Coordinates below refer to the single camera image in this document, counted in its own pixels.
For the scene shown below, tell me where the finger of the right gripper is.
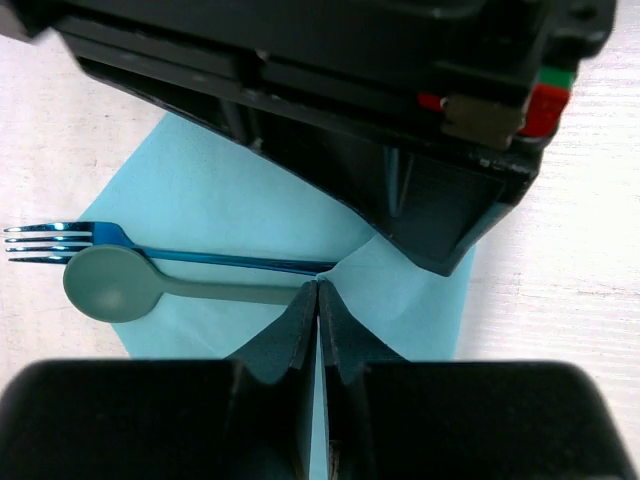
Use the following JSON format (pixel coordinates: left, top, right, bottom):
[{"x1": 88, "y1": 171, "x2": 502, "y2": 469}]
[{"x1": 252, "y1": 109, "x2": 538, "y2": 276}]

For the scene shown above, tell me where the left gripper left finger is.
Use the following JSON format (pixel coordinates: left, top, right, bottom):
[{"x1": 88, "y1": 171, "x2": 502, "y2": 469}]
[{"x1": 1, "y1": 282, "x2": 319, "y2": 479}]

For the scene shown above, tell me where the blue paper napkin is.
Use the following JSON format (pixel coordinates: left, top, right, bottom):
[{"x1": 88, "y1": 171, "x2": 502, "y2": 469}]
[{"x1": 77, "y1": 112, "x2": 476, "y2": 480}]

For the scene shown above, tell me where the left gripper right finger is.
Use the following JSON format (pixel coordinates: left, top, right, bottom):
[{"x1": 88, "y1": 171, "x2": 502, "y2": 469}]
[{"x1": 318, "y1": 281, "x2": 637, "y2": 479}]

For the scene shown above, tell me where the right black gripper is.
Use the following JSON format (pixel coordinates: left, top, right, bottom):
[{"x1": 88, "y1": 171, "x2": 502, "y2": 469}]
[{"x1": 9, "y1": 1, "x2": 617, "y2": 158}]

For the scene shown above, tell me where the teal spoon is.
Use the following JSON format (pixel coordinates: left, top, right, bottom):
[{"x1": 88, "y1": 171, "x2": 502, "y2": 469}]
[{"x1": 63, "y1": 245, "x2": 298, "y2": 323}]

